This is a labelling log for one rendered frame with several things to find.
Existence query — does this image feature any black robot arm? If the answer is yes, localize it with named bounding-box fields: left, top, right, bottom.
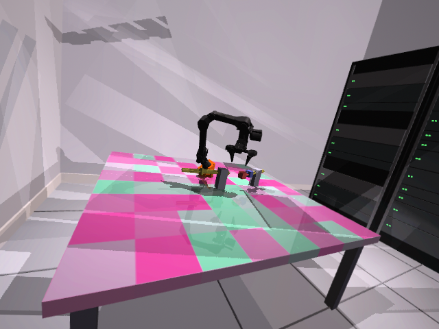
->
left=196, top=110, right=262, bottom=169

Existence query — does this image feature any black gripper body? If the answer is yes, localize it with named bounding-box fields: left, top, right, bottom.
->
left=225, top=138, right=257, bottom=156

